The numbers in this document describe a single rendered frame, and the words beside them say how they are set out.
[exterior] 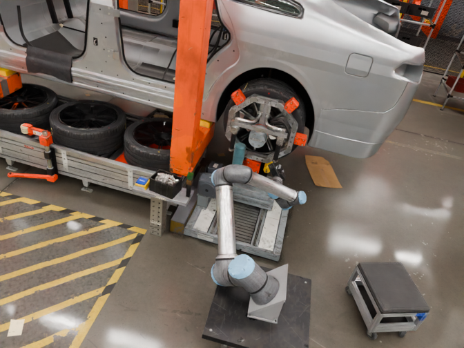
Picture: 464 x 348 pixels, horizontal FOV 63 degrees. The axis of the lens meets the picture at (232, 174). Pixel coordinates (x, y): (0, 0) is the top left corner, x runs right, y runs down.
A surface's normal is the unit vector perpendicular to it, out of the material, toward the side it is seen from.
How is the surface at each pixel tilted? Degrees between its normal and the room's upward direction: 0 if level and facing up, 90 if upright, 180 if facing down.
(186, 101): 90
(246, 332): 0
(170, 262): 0
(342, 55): 90
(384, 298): 0
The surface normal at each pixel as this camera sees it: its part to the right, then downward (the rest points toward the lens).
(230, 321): 0.15, -0.80
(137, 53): -0.11, -0.02
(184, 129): -0.24, 0.54
